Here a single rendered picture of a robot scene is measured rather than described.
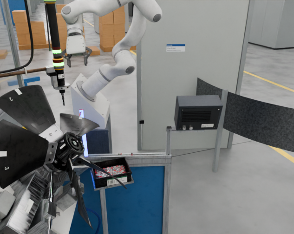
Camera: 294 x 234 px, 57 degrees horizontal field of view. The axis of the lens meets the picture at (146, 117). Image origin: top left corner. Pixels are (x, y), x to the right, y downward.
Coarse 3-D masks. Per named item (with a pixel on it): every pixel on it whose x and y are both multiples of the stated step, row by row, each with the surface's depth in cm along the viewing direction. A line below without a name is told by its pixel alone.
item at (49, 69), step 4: (48, 68) 109; (52, 68) 110; (48, 72) 109; (52, 72) 110; (56, 72) 111; (52, 76) 111; (56, 76) 112; (52, 80) 112; (56, 80) 113; (52, 84) 113; (56, 84) 113; (68, 84) 116; (56, 88) 113; (60, 88) 113; (64, 88) 114
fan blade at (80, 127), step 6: (60, 114) 147; (66, 114) 148; (60, 120) 142; (66, 120) 143; (72, 120) 144; (78, 120) 146; (84, 120) 148; (90, 120) 151; (60, 126) 138; (66, 126) 138; (72, 126) 139; (78, 126) 139; (84, 126) 141; (90, 126) 144; (96, 126) 147; (72, 132) 133; (78, 132) 134; (84, 132) 135
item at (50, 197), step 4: (52, 172) 115; (52, 176) 113; (52, 180) 112; (52, 184) 110; (52, 188) 108; (52, 192) 107; (48, 196) 105; (52, 196) 105; (48, 200) 103; (52, 200) 104; (48, 216) 98; (48, 220) 97; (48, 224) 95; (48, 228) 94; (48, 232) 94
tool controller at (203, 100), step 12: (180, 96) 162; (192, 96) 162; (204, 96) 163; (216, 96) 163; (180, 108) 156; (192, 108) 156; (204, 108) 156; (216, 108) 156; (180, 120) 161; (192, 120) 162; (204, 120) 162; (216, 120) 162
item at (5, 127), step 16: (0, 128) 88; (16, 128) 94; (0, 144) 87; (16, 144) 93; (32, 144) 99; (0, 160) 87; (16, 160) 93; (32, 160) 100; (0, 176) 86; (16, 176) 93
